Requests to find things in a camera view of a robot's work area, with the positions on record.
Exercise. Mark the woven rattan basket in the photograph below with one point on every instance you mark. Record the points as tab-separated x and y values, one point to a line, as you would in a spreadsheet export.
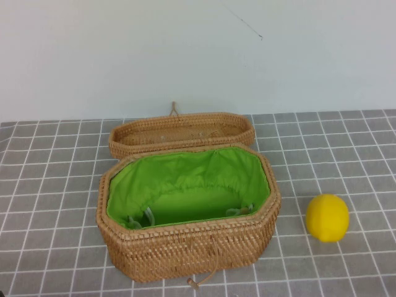
173	247

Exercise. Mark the yellow lemon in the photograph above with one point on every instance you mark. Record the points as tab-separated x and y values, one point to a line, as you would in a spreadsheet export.
327	218

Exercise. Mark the grey checked tablecloth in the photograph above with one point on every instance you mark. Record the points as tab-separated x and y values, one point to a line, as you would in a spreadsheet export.
46	185

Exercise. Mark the woven rattan basket lid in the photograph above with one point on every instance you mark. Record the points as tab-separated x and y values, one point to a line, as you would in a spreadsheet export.
185	131

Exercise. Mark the rattan lid loop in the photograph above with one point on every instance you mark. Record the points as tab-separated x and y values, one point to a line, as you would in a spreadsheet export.
174	109

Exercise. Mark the green fabric basket liner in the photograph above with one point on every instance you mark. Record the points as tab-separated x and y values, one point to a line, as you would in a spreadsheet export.
198	173

